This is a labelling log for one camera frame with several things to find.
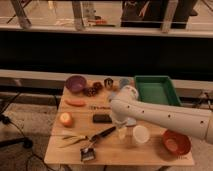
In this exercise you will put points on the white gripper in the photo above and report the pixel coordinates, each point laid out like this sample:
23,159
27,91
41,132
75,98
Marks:
120,122

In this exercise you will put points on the black eraser block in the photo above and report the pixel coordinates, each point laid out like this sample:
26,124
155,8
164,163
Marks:
101,118

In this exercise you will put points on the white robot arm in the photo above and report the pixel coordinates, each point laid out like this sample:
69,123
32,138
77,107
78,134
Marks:
197,123

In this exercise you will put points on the red bowl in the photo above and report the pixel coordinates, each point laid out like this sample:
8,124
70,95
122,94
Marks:
176,143

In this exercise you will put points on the purple bowl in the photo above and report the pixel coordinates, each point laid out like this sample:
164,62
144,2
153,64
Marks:
76,83

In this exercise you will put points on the blue grey cloth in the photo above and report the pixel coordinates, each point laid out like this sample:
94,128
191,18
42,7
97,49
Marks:
131,122

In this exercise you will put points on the white plastic cup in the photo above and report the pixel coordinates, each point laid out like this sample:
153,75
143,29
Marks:
140,134

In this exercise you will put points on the small blue sponge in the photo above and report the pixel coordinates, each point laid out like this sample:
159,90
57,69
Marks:
111,96

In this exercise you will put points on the light blue cup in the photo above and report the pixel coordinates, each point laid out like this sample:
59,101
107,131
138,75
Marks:
123,82

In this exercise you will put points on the yellow green banana peel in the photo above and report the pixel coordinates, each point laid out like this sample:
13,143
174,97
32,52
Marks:
71,138

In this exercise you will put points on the dark red grape bunch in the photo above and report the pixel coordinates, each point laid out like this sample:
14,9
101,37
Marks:
93,90

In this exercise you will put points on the orange carrot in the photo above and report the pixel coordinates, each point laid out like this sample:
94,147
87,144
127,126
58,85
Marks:
75,103

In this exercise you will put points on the green plastic tray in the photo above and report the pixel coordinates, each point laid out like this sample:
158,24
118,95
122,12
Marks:
157,90

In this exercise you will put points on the red yellow apple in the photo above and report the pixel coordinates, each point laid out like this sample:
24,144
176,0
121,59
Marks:
66,119

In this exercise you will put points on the seated person in background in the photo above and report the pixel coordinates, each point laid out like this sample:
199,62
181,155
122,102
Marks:
150,13

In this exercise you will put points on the black tripod stand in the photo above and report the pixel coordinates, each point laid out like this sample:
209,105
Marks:
12,134

